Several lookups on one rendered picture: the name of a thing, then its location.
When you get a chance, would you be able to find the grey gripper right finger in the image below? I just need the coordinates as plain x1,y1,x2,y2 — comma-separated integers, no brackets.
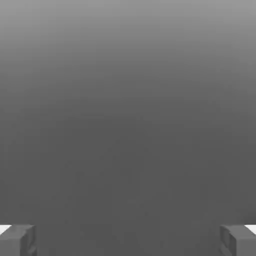
219,224,256,256

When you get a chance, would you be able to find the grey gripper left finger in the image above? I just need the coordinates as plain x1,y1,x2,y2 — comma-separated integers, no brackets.
0,224,38,256

